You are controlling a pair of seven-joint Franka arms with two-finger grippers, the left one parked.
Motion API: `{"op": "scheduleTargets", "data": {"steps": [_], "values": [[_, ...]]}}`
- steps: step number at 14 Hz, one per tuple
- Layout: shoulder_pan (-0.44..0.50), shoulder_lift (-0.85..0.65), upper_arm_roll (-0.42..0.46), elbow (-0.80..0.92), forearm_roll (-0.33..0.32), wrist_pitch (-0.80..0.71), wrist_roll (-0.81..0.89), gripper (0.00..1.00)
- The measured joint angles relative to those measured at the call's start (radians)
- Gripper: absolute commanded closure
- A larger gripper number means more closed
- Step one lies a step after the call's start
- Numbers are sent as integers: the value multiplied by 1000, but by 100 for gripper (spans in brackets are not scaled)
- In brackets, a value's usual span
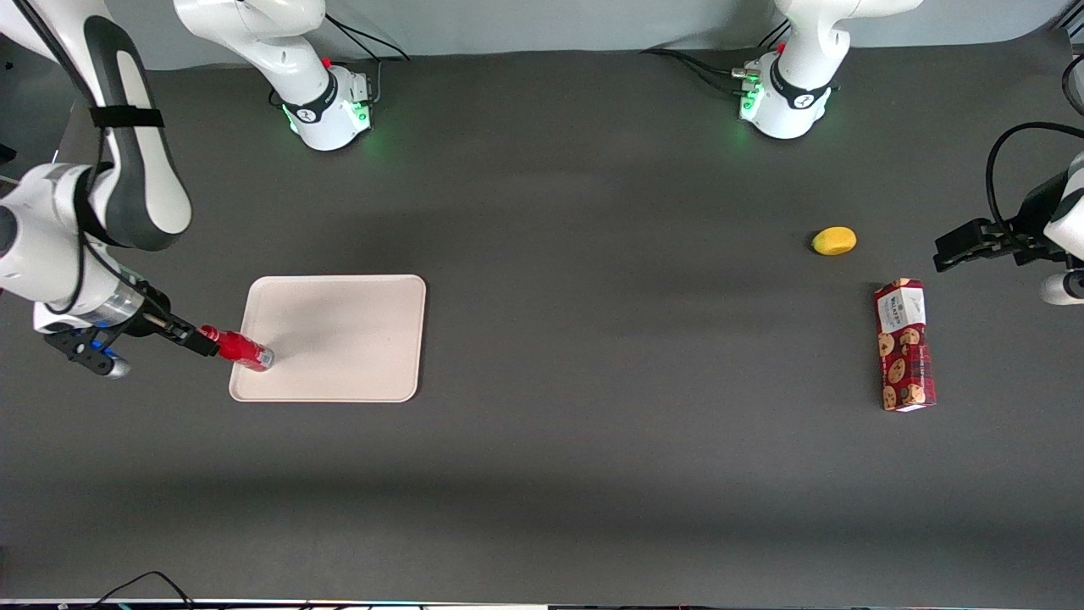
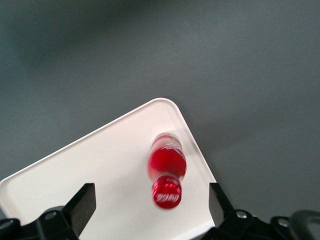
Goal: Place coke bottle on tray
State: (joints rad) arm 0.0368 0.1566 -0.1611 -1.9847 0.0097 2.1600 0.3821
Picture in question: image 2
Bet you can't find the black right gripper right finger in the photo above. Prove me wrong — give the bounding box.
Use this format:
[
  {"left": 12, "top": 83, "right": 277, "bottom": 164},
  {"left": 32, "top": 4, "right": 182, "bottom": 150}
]
[{"left": 208, "top": 182, "right": 320, "bottom": 240}]

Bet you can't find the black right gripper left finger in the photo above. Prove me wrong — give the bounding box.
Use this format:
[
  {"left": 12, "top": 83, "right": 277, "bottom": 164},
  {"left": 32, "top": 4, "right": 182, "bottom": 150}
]
[{"left": 0, "top": 182, "right": 98, "bottom": 240}]

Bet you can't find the red coke bottle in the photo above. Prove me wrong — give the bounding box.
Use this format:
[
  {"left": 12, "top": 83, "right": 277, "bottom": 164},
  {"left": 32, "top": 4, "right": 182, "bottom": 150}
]
[{"left": 146, "top": 131, "right": 188, "bottom": 211}]

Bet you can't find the beige plastic tray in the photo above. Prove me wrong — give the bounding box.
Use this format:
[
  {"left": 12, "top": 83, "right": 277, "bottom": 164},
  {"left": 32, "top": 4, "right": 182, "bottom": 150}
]
[{"left": 0, "top": 97, "right": 219, "bottom": 240}]

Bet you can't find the dark grey table mat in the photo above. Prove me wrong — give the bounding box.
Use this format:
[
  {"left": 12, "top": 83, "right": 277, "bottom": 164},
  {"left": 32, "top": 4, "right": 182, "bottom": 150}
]
[{"left": 0, "top": 0, "right": 320, "bottom": 226}]

